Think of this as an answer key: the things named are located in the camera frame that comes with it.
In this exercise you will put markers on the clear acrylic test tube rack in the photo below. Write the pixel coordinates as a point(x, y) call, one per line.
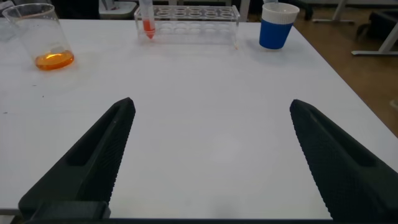
point(199, 31)

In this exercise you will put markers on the blue white paper cup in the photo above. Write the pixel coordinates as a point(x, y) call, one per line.
point(275, 34)

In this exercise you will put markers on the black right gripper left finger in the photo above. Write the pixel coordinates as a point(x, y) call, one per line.
point(87, 168)

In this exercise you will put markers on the red pigment test tube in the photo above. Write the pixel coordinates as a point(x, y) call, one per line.
point(148, 28)

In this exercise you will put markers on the long white standing desk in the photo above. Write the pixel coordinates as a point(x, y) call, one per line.
point(388, 40)

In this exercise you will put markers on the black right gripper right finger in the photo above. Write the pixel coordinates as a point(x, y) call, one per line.
point(351, 177)

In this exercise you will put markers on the clear glass beaker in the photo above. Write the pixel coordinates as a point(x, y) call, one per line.
point(46, 46)

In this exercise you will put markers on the black mobile robot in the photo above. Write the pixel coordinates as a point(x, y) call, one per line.
point(377, 25)

